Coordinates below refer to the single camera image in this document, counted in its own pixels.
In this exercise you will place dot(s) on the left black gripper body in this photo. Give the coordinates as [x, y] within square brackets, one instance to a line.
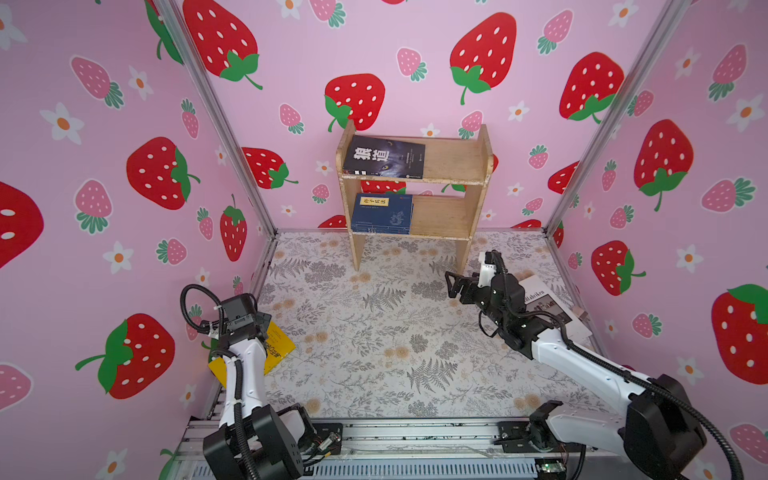
[260, 323]

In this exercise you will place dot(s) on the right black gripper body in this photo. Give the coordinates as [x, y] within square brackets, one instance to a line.
[484, 294]

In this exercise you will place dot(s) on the yellow cover book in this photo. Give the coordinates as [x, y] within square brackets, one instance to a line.
[278, 347]

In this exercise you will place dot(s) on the blue book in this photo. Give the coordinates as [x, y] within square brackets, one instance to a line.
[382, 214]

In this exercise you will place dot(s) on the black wolf cover book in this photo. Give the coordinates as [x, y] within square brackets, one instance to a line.
[369, 156]

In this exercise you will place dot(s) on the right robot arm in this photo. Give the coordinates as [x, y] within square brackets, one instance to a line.
[647, 424]

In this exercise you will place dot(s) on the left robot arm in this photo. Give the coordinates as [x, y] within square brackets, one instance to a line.
[252, 441]

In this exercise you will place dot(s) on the white photo cover book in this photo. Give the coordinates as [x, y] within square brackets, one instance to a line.
[540, 298]

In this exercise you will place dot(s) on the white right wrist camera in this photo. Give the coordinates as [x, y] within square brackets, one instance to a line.
[489, 267]

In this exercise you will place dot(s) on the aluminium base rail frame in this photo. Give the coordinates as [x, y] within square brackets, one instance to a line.
[455, 448]

